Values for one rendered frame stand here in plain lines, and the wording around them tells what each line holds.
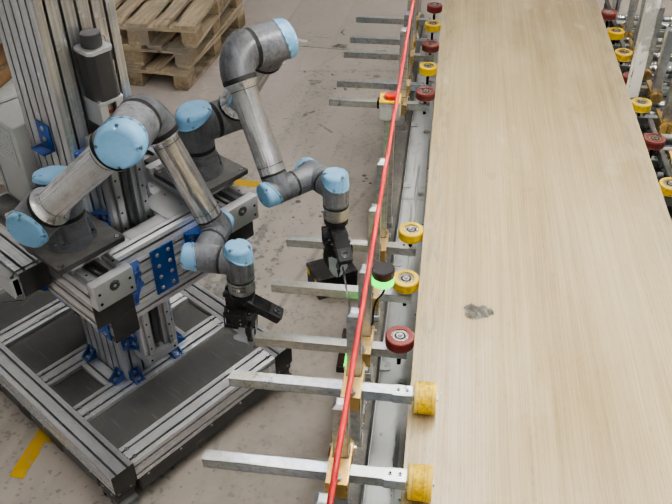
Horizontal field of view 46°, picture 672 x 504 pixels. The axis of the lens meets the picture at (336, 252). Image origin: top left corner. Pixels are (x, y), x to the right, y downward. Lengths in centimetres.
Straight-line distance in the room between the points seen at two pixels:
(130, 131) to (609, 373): 135
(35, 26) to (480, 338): 147
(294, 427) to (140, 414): 59
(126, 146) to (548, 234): 138
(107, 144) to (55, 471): 160
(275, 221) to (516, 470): 254
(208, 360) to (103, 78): 125
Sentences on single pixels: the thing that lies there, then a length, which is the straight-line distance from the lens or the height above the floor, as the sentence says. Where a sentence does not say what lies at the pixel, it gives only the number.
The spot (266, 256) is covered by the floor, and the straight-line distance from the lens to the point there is 395.
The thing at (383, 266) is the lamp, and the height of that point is 111.
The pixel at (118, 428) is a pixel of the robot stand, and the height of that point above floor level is 21.
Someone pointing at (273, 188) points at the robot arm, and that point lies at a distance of 220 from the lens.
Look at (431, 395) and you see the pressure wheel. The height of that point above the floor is 97.
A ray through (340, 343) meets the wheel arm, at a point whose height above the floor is 86.
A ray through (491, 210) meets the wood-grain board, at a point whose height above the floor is 90.
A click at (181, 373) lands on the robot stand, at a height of 21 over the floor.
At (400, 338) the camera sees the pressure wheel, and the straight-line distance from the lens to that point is 219.
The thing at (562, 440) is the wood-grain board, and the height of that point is 90.
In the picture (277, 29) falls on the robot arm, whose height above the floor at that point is 158.
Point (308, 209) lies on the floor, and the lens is 426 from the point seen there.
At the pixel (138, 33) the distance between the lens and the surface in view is 556.
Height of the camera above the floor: 243
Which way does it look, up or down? 38 degrees down
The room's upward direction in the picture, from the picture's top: 1 degrees counter-clockwise
